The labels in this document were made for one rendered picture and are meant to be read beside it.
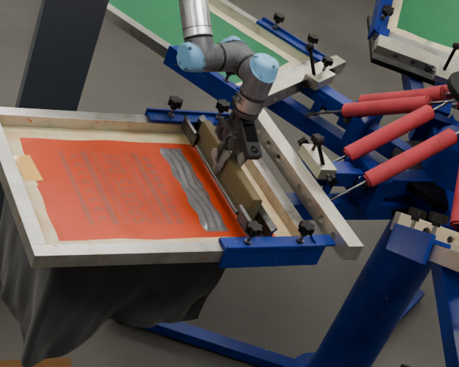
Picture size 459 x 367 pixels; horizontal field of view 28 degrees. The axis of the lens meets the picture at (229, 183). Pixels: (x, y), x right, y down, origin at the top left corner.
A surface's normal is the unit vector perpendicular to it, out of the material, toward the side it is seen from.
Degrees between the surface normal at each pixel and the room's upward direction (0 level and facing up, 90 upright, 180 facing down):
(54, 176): 0
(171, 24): 0
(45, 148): 0
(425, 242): 90
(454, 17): 32
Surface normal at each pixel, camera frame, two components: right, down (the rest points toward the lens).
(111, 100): 0.33, -0.78
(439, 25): 0.23, -0.38
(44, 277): -0.86, 0.00
